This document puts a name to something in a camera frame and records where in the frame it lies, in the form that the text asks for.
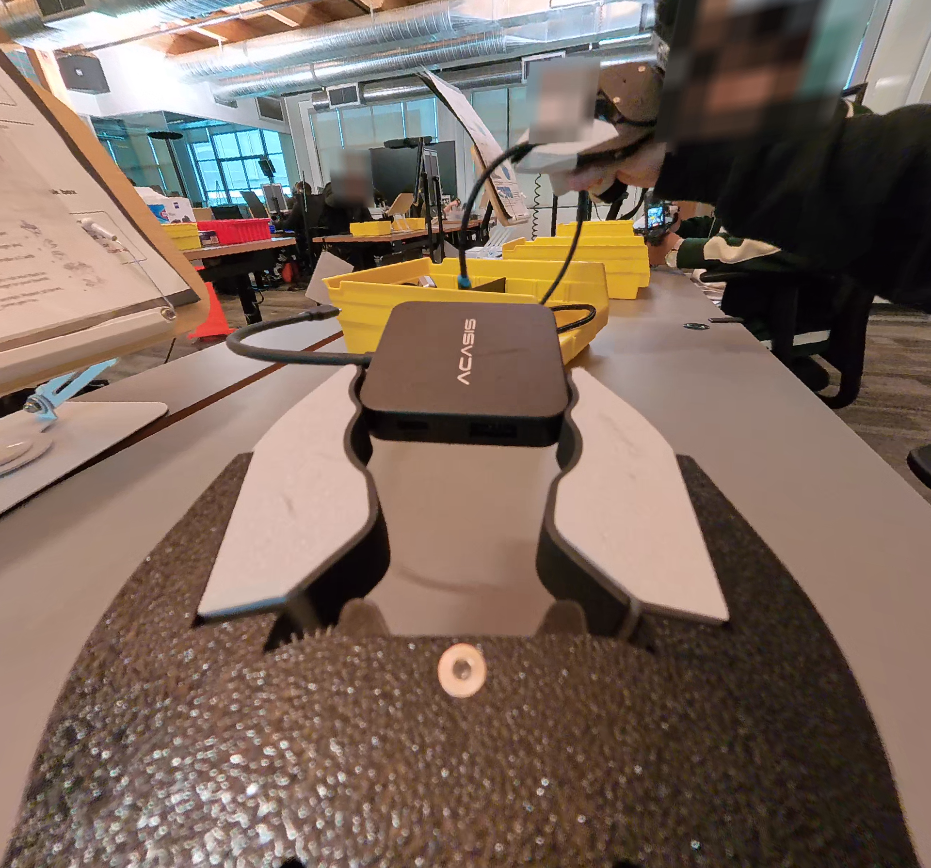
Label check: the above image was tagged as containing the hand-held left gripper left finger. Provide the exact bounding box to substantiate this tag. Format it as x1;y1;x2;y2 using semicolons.
196;365;392;647

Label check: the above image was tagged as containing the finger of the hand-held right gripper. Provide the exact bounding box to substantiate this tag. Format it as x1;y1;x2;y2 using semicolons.
515;123;619;193

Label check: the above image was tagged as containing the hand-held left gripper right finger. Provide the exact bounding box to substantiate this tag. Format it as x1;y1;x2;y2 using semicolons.
540;366;730;640

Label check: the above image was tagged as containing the green-plug braided cable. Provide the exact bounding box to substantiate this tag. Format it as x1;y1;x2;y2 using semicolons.
457;143;599;337

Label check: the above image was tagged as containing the dark hub cable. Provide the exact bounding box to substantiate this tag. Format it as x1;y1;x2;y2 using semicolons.
227;305;375;367

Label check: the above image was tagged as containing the black usb hub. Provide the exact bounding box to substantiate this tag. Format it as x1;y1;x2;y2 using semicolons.
360;301;573;447

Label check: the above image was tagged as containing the person's right forearm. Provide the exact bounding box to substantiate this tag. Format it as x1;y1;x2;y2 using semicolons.
651;103;931;309

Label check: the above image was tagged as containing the person's right hand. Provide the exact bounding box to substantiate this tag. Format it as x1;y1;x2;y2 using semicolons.
575;143;666;204

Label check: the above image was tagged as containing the cardboard document stand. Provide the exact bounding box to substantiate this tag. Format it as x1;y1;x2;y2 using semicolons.
422;68;533;223
0;47;212;516

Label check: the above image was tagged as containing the black computer monitor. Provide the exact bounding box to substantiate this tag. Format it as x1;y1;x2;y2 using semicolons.
369;141;458;204

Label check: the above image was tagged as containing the orange traffic cone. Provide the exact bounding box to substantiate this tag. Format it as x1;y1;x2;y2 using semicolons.
188;283;235;342

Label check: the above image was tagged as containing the black office chair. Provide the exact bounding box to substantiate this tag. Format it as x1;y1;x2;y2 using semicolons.
698;270;874;411

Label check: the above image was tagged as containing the wooden work table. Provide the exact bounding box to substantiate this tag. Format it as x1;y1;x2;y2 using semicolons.
182;237;299;324

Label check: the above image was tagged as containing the red plastic bin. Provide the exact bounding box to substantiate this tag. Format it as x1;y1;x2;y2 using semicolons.
198;220;272;244

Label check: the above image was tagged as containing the black wall speaker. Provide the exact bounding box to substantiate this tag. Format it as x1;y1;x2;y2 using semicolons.
57;54;110;95

